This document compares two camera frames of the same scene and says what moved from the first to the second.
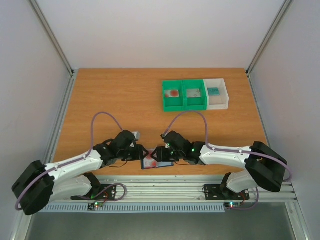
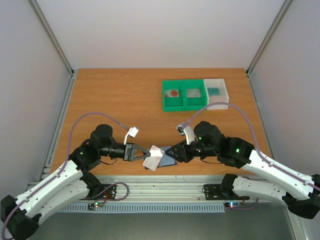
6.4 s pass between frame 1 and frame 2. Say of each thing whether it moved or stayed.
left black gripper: stayed
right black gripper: moved
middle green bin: stayed
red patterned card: stayed
